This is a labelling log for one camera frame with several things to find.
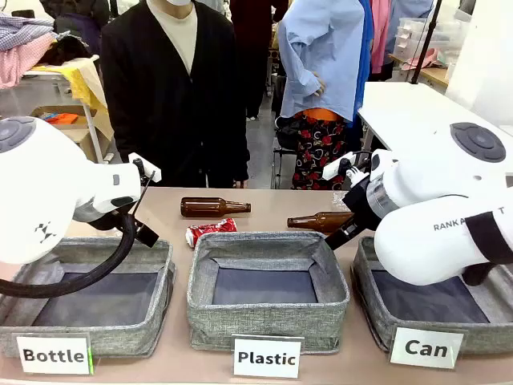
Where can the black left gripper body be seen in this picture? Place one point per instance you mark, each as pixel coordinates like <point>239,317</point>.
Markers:
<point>147,236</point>

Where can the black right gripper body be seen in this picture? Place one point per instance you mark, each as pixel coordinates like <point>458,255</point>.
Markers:
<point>362,208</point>

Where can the small clear plastic water bottle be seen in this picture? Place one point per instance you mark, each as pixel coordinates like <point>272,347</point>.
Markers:
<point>342,201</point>

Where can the brown glass beer bottle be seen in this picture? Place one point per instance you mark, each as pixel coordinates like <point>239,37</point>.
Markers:
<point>204,207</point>
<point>320,221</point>

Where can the crushed red soda can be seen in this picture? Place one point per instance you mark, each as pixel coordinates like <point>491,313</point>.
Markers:
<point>208,232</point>

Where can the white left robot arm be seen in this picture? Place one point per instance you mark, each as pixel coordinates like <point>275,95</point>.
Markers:
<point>40,192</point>

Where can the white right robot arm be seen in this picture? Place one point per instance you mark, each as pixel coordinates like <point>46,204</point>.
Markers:
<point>421,248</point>

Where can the grey fabric basket labelled Bottle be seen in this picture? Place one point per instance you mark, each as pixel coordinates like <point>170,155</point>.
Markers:
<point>120,333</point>

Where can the grey fabric basket labelled Plastic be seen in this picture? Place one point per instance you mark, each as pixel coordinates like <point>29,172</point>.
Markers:
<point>264,317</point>

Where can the grey fabric basket labelled Can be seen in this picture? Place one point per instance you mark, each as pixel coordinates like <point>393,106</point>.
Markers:
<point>433,321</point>

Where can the white Can label sign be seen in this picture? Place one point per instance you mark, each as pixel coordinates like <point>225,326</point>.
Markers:
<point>425,348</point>

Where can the hand of blue-shirted person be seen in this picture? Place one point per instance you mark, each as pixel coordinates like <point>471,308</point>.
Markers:
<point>320,85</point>

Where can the black chair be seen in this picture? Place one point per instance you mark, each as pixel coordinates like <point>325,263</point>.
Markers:
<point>285,136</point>

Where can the white work table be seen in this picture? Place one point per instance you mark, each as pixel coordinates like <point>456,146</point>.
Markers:
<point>401,108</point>

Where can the cardboard box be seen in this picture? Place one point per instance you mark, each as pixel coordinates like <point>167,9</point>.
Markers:
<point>84,136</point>

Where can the person in black cardigan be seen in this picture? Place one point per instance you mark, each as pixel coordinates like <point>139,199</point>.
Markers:
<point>160,100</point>

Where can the white Plastic label sign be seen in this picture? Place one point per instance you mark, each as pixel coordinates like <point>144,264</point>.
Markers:
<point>266,357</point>

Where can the orange item in box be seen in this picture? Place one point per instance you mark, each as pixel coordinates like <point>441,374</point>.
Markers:
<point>62,118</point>

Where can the wooden bench top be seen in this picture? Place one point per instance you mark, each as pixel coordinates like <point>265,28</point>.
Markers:
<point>433,76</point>

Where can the white Bottle label sign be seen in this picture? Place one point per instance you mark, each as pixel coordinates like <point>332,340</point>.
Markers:
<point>54,355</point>

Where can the pink cloth on wooden bench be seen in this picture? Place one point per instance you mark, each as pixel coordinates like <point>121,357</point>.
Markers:
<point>425,60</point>

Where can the yellow cloth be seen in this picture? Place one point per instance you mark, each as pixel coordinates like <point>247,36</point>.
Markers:
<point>88,84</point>

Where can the pink hanging garment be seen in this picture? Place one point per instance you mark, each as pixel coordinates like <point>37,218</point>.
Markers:
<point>380,36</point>

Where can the person in blue shirt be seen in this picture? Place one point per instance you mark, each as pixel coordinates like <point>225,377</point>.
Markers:
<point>320,40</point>

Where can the black stand pole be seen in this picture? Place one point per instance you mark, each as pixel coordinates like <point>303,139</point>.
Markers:
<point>425,44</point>

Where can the clear plastic storage bins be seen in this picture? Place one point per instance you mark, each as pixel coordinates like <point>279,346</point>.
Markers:
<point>421,36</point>

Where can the pink checked cloth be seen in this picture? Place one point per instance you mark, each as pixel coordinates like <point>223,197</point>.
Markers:
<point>20,64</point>

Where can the blue checked cloth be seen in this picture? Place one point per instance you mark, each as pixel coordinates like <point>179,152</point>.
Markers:
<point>20,30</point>

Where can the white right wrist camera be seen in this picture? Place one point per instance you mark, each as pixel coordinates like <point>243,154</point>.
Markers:
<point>332,169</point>

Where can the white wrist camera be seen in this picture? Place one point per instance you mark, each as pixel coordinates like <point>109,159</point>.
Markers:
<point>150,170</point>
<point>332,169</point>

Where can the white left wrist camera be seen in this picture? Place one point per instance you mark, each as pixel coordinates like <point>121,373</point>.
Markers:
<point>150,170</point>

